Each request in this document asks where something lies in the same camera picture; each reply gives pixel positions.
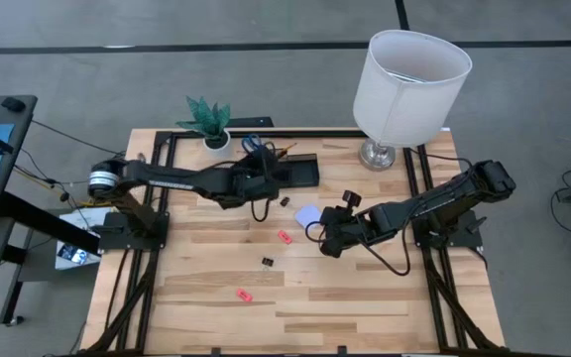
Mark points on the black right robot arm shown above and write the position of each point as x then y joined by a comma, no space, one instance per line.
439,198

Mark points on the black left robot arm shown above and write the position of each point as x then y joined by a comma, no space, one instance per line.
176,178

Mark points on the white box under table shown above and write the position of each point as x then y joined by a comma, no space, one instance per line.
75,255

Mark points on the pale lavender sticky note pad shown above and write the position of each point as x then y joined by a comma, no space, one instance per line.
308,215

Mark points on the table lamp white shade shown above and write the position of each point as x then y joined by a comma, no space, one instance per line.
404,114

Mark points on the black diagonal support beam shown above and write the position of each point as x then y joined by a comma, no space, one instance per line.
42,220

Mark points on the black box behind table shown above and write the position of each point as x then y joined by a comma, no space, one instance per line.
253,122

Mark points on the white paper sheet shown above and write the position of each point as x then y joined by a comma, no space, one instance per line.
84,218

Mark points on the black computer mouse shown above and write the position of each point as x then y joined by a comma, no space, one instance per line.
13,104

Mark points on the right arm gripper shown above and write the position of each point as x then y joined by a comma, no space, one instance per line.
362,225

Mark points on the black aluminium table frame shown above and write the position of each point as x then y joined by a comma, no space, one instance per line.
315,134

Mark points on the pink eraser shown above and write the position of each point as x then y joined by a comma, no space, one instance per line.
245,295
284,237

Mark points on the black binder clip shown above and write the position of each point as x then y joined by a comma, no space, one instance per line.
284,201
267,261

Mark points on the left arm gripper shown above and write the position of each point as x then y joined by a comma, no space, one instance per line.
261,173

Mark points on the black mesh desk organizer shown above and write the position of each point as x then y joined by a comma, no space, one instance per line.
303,171

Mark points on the grey side desk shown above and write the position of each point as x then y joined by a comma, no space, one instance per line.
18,149

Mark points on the green plant white pot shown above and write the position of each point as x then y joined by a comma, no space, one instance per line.
208,119

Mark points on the orange pencil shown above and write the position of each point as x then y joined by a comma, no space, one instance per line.
288,149

